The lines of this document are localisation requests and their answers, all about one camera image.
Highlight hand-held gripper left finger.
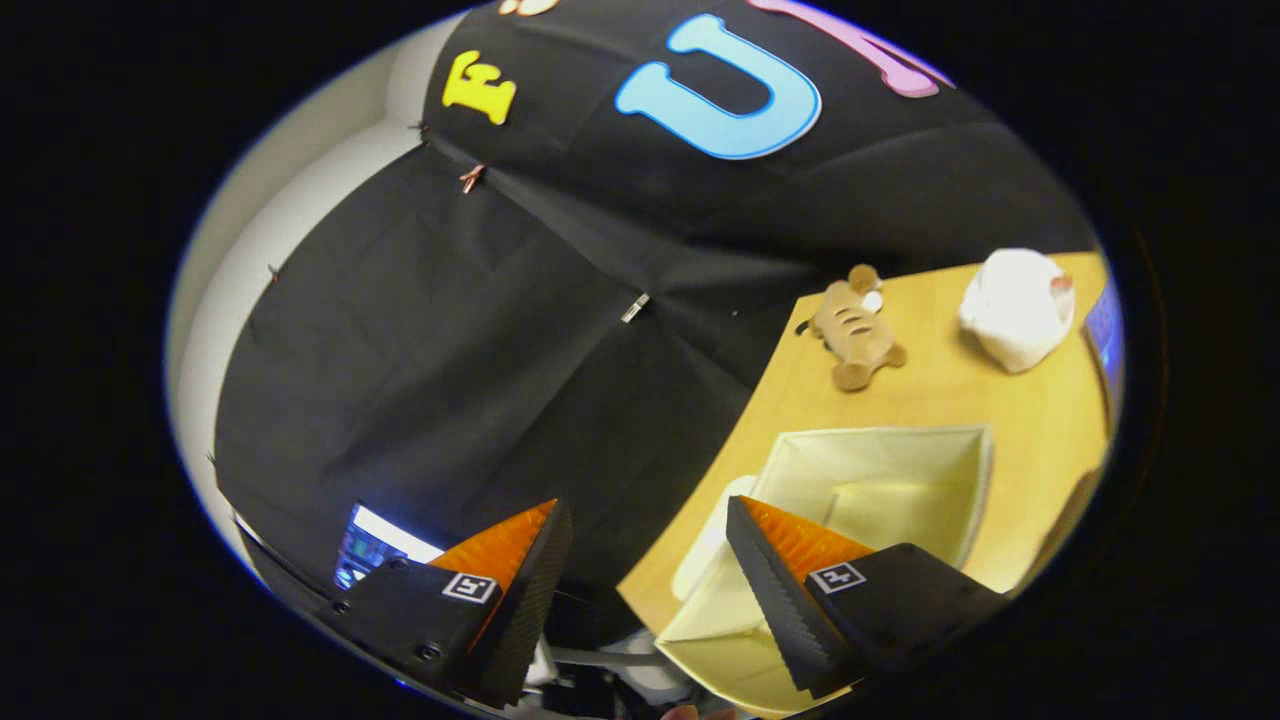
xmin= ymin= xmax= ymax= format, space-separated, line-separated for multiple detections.
xmin=333 ymin=498 xmax=574 ymax=710

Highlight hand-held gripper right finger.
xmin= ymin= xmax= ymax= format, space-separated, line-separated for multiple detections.
xmin=725 ymin=495 xmax=1008 ymax=700

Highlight grey fabric storage box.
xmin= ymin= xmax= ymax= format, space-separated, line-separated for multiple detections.
xmin=655 ymin=425 xmax=997 ymax=717

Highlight blue book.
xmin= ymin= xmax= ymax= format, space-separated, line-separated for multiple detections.
xmin=1085 ymin=275 xmax=1124 ymax=401

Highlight black backdrop cloth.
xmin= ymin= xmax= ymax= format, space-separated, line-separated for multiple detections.
xmin=213 ymin=0 xmax=1101 ymax=606

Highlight brown striped plush toy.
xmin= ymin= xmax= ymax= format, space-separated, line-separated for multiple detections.
xmin=795 ymin=264 xmax=909 ymax=393

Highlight white plush toy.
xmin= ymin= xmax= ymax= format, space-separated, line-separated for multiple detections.
xmin=958 ymin=248 xmax=1077 ymax=375

